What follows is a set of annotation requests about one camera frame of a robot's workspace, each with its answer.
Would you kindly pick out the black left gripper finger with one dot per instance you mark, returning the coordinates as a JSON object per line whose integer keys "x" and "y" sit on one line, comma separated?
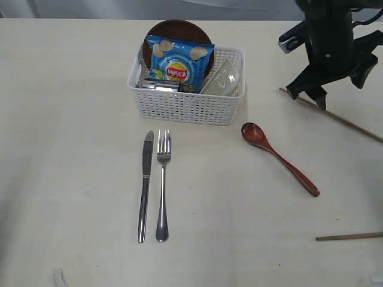
{"x": 293, "y": 91}

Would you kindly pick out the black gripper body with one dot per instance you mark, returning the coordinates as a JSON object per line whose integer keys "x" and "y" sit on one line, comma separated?
{"x": 334, "y": 56}

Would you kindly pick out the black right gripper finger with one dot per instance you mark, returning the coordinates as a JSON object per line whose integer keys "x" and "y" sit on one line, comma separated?
{"x": 321, "y": 99}

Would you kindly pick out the wooden chopstick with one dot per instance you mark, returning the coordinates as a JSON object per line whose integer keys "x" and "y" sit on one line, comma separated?
{"x": 350, "y": 236}
{"x": 341, "y": 120}

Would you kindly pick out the red-brown wooden spoon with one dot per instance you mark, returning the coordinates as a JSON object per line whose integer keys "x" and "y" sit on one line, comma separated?
{"x": 255, "y": 136}

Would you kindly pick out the silver metal fork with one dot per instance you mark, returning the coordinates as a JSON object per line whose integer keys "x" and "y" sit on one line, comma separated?
{"x": 163, "y": 157}

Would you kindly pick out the silver table knife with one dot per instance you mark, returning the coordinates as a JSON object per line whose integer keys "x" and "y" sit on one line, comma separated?
{"x": 147, "y": 153}

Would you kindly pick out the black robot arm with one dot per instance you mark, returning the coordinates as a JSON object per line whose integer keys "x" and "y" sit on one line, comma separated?
{"x": 338, "y": 16}

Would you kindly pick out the white speckled bowl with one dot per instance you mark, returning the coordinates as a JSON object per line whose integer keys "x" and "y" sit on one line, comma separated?
{"x": 224, "y": 81}

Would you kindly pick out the white perforated plastic basket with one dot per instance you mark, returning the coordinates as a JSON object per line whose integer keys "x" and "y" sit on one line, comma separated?
{"x": 189, "y": 107}

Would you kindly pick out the blue chips bag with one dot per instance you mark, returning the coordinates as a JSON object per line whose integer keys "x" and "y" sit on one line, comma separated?
{"x": 184, "y": 62}

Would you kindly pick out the brown round plate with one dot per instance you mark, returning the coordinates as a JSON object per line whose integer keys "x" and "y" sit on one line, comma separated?
{"x": 177, "y": 29}

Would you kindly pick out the silver foil packet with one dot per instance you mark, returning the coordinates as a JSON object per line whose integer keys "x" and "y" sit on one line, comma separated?
{"x": 160, "y": 85}

